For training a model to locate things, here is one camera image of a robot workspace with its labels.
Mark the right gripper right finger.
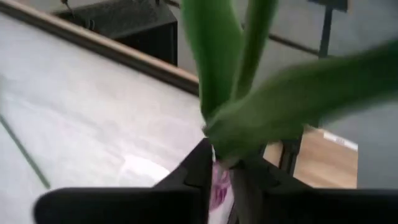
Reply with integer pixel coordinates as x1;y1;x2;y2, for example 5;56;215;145
230;155;398;224

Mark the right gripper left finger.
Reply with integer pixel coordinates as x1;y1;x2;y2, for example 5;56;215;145
32;138;215;224

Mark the pink tulip with green leaves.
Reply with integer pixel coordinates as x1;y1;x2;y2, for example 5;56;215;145
180;0;398;224

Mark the white label strip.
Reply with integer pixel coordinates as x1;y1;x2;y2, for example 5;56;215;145
322;131;359;152

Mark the wooden table edge strip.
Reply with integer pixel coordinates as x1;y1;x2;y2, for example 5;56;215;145
0;0;200;96

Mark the black cabinet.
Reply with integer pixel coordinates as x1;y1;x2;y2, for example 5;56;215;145
52;0;178;67

